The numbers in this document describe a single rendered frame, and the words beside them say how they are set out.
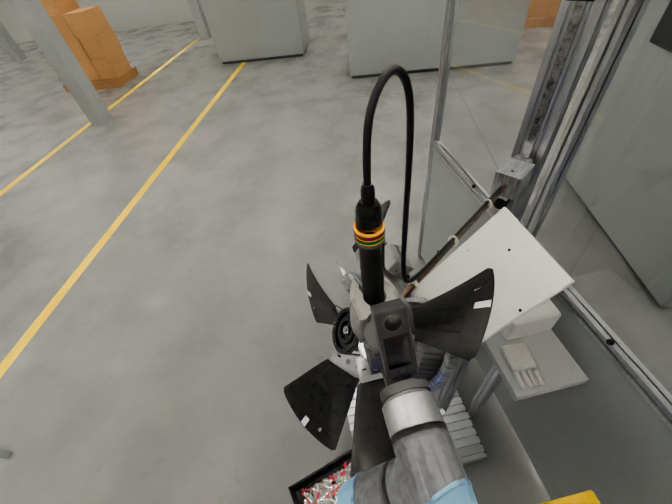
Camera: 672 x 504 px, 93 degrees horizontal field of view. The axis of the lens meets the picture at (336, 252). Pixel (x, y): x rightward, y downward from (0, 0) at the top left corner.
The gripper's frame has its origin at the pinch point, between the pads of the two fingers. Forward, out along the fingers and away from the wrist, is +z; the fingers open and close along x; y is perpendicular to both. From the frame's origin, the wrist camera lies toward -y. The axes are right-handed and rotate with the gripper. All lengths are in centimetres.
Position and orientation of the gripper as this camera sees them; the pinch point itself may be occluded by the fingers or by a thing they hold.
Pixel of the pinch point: (368, 280)
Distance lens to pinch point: 57.5
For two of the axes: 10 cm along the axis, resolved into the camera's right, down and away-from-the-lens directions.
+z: -2.0, -7.1, 6.8
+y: 1.1, 6.7, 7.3
